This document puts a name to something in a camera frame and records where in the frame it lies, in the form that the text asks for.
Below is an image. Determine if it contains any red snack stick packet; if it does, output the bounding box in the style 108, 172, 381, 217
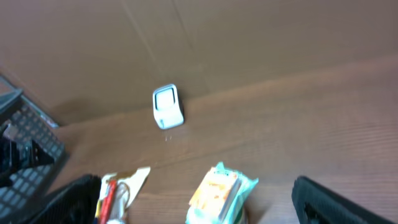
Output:
99, 179, 117, 224

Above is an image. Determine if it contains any teal orange tissue pack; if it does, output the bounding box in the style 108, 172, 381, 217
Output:
185, 162, 259, 224

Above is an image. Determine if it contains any grey plastic mesh basket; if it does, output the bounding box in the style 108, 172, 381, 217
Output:
1, 78, 66, 223

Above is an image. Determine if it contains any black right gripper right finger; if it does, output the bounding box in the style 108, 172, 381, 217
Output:
292, 176, 393, 224

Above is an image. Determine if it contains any beige brown snack pouch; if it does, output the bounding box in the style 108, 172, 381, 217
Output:
93, 167, 151, 224

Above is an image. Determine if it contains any white barcode scanner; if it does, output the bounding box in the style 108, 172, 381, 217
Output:
152, 83, 185, 129

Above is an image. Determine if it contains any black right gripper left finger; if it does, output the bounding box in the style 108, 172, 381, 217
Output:
27, 174, 101, 224

